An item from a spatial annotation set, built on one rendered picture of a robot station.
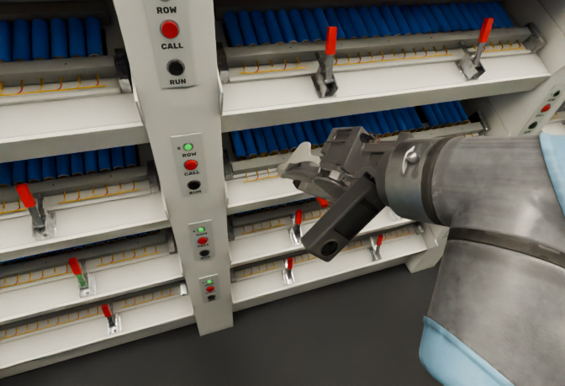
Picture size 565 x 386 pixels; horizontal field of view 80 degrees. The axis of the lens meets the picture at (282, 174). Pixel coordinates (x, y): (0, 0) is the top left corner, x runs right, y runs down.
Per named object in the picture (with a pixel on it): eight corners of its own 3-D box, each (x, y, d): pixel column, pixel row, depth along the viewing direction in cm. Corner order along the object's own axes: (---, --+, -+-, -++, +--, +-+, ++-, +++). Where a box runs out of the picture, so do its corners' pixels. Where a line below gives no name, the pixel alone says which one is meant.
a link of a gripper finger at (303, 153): (291, 145, 55) (335, 150, 49) (275, 177, 54) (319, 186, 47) (279, 134, 53) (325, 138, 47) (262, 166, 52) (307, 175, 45)
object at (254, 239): (446, 214, 93) (482, 197, 81) (228, 268, 77) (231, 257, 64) (416, 150, 100) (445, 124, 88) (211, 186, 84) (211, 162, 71)
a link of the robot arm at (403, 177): (449, 239, 36) (406, 196, 31) (408, 230, 40) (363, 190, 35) (473, 166, 38) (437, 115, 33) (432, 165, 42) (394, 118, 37)
